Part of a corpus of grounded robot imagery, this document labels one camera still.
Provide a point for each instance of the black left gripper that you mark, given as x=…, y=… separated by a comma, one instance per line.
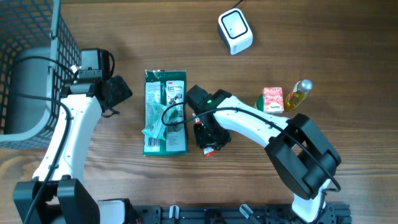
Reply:
x=120, y=89

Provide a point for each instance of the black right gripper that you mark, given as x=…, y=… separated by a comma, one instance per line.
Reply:
x=204, y=142

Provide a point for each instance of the red coffee stick sachet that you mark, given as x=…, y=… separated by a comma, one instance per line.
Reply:
x=208, y=151

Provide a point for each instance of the pale green wipes sachet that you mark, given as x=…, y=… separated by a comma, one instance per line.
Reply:
x=155, y=128

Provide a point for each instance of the green 3M sponge packet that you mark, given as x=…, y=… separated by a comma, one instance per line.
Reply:
x=167, y=88

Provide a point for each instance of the green lid small jar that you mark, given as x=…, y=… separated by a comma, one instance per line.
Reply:
x=259, y=105

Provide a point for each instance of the pink Kleenex tissue pack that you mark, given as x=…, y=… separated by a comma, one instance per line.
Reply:
x=273, y=100

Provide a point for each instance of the yellow oil bottle silver cap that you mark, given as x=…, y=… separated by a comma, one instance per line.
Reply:
x=300, y=91

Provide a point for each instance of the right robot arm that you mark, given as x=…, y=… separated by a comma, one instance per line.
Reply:
x=304, y=159

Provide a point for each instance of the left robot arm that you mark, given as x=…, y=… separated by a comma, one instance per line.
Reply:
x=56, y=193

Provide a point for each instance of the white barcode scanner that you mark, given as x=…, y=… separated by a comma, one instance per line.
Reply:
x=235, y=31

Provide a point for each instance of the dark grey mesh basket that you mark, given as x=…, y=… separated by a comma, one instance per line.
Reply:
x=37, y=51

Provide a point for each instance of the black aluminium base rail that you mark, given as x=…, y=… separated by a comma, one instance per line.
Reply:
x=275, y=213

